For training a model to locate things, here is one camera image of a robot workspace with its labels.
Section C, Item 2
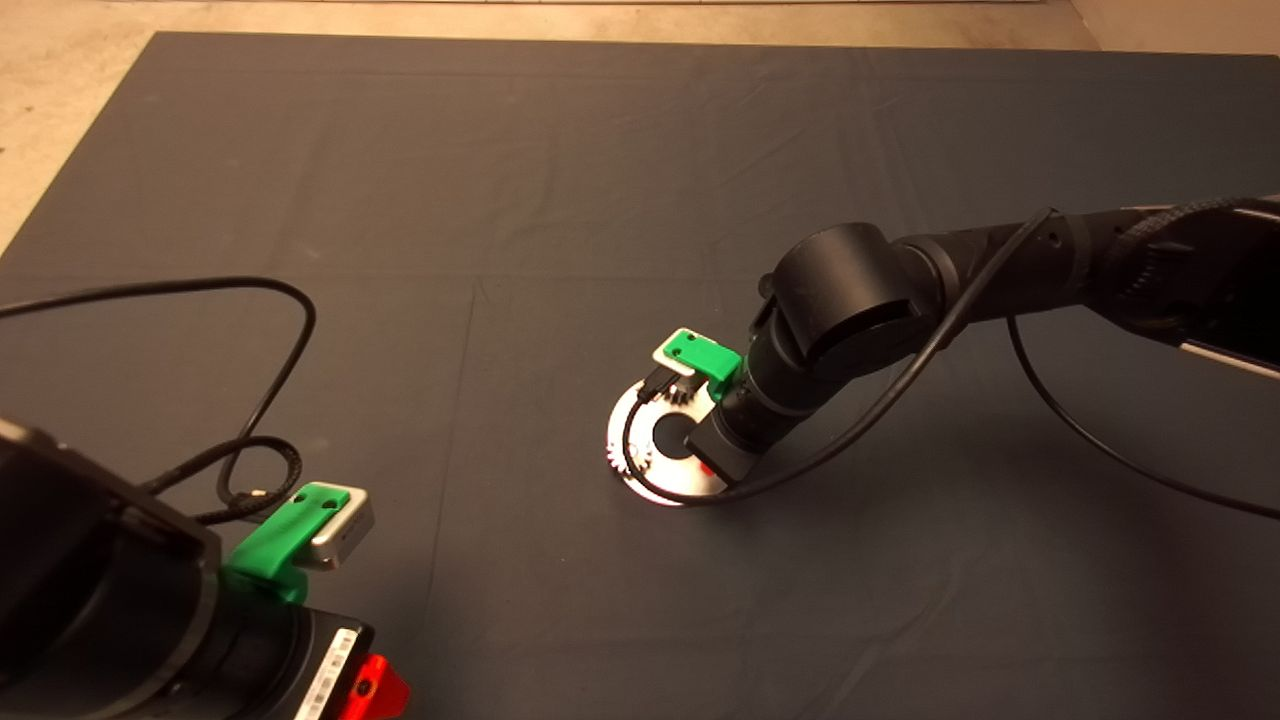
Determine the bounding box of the round metal carrier plate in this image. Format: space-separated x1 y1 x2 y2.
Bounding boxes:
605 378 731 507

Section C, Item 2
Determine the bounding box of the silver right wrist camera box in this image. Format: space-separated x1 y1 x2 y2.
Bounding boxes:
652 328 713 386

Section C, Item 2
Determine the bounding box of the green right camera mount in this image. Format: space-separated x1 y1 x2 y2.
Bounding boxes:
668 330 743 403

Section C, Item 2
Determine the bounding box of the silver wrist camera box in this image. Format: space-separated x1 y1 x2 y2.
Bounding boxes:
652 328 713 386
295 487 376 571

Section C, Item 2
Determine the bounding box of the thick black wrist cable loop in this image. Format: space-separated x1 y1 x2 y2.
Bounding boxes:
145 436 304 527

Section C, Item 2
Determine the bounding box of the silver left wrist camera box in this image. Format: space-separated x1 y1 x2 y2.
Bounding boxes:
295 487 376 571

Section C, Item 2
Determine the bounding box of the dark grey table cloth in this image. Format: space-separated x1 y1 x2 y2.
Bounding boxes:
0 32 1280 720

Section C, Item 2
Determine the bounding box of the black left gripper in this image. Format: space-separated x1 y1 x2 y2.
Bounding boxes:
290 615 412 720

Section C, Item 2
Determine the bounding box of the green left camera mount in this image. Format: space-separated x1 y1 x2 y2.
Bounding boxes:
225 482 351 606

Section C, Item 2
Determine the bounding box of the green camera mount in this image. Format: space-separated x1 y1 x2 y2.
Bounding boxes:
225 482 351 606
668 330 743 403

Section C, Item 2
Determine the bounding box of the black left camera cable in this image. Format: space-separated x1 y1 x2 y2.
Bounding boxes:
0 278 317 506

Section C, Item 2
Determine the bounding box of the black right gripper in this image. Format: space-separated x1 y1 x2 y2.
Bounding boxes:
688 418 766 484

